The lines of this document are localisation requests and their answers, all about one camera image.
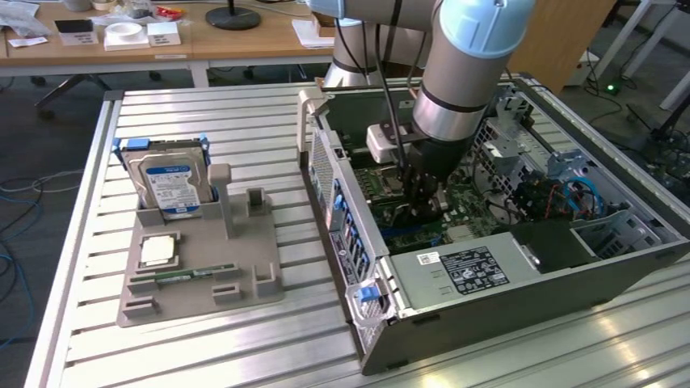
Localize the black and white box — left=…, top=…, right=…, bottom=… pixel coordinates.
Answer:
left=55, top=19, right=100, bottom=46

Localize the blue wire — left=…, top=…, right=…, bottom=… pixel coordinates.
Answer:
left=563, top=176, right=604, bottom=221

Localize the white paper stack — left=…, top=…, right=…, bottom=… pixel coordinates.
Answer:
left=289, top=18, right=339, bottom=50

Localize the flat white box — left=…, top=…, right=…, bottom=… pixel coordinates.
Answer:
left=103, top=35, right=152, bottom=52

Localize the CPU socket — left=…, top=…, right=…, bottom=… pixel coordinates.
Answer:
left=376, top=166, right=407, bottom=193

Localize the white labelled box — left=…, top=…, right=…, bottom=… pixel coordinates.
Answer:
left=145, top=22, right=183, bottom=48

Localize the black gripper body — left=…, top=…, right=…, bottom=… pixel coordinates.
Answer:
left=407, top=137, right=479, bottom=183

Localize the green RAM stick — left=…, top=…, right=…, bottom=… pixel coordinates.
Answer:
left=131, top=262, right=239, bottom=284

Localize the open black PC case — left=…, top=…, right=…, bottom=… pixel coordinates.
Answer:
left=297, top=74, right=690, bottom=377

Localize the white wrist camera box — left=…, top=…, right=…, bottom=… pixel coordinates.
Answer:
left=364, top=122, right=414, bottom=164

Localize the silver CPU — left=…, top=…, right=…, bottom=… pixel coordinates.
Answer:
left=137, top=235, right=180, bottom=268

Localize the green graphics card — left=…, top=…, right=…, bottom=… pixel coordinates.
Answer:
left=376, top=200, right=451, bottom=230

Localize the grey parts rack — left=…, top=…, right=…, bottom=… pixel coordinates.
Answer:
left=116, top=163, right=287, bottom=328

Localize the green motherboard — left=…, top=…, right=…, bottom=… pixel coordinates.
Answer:
left=347, top=145, right=514, bottom=250

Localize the white tape roll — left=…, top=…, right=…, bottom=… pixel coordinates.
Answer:
left=105, top=22, right=143, bottom=40

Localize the white card with red print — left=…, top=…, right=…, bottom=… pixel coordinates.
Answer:
left=7, top=36, right=48, bottom=49

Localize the metal drive cage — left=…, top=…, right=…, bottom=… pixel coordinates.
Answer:
left=471, top=116, right=594, bottom=221

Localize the grey metal disk bay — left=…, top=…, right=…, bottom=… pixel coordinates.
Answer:
left=570, top=209, right=682, bottom=262

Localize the hard disk with blue rails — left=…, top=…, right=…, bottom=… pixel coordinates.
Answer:
left=111, top=133, right=216, bottom=221

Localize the white table frame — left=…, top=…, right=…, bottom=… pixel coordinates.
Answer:
left=590, top=0, right=690, bottom=110

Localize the grey power supply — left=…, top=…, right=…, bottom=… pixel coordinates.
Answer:
left=388, top=233, right=542, bottom=320

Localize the clear plastic bag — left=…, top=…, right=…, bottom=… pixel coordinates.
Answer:
left=0, top=0, right=53, bottom=37

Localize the black lamp base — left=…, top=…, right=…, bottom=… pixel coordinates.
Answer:
left=204, top=0, right=263, bottom=31

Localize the wooden cabinet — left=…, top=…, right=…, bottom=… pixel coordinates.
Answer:
left=503, top=0, right=619, bottom=95

